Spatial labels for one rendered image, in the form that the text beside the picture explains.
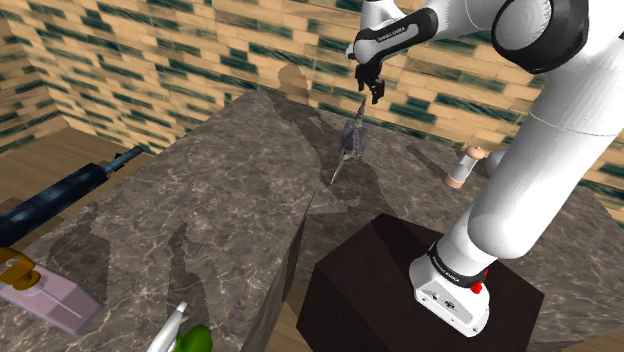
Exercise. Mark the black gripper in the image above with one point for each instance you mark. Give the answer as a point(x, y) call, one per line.
point(366, 72)

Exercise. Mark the yellow clamp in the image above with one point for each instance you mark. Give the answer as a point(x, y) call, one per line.
point(17, 269)

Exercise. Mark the pink flat rectangular device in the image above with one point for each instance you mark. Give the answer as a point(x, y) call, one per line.
point(53, 302)

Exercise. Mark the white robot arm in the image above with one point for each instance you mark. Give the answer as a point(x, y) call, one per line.
point(536, 146)

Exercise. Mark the white and tan cylinder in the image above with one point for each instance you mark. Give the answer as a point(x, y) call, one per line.
point(462, 168)

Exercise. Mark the green rounded object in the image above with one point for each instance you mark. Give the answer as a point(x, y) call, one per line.
point(196, 339)

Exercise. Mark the dark robot stand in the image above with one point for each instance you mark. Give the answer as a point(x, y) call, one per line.
point(370, 292)

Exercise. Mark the dark blue long tube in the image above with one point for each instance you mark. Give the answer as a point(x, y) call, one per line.
point(53, 197)

